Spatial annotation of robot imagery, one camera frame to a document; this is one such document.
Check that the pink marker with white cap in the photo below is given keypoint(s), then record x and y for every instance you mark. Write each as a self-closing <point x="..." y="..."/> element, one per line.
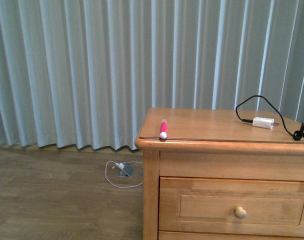
<point x="163" y="129"/>

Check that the wooden drawer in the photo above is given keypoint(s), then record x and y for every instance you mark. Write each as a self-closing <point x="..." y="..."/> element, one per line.
<point x="163" y="235"/>
<point x="274" y="208"/>

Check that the round wooden drawer knob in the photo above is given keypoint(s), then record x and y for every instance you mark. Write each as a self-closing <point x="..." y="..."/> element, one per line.
<point x="240" y="212"/>

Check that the white plug in floor socket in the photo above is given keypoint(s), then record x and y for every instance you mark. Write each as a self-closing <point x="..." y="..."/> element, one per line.
<point x="119" y="165"/>

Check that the metal floor socket box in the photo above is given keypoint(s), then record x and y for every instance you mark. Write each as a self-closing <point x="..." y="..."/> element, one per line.
<point x="128" y="171"/>

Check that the wooden nightstand cabinet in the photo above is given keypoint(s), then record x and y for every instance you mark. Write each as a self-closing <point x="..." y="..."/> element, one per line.
<point x="210" y="144"/>

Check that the grey pleated curtain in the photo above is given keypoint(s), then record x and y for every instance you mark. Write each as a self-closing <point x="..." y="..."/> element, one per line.
<point x="85" y="72"/>

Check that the white power adapter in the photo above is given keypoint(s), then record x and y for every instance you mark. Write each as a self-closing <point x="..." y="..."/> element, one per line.
<point x="265" y="123"/>

